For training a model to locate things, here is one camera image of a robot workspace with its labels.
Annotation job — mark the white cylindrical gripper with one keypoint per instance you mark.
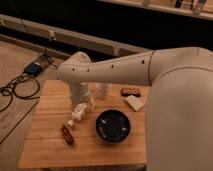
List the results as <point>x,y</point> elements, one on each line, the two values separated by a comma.
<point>79,93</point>

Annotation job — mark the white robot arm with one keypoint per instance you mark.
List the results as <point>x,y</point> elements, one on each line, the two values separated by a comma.
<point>179,108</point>

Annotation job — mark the white plastic bottle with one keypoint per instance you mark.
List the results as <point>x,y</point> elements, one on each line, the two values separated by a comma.
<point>78,113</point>

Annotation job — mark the red-brown snack bar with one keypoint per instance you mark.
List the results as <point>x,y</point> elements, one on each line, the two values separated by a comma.
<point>67,135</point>

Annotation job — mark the dark chocolate bar box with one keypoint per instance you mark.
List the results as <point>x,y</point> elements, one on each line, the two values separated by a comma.
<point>130,91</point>

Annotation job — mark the black bowl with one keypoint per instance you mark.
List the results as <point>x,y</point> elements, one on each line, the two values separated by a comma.
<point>113,126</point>

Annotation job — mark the black power adapter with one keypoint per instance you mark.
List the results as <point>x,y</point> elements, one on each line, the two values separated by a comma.
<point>33,69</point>

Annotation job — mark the wooden table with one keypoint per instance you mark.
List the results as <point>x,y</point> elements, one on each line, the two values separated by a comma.
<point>45,148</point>

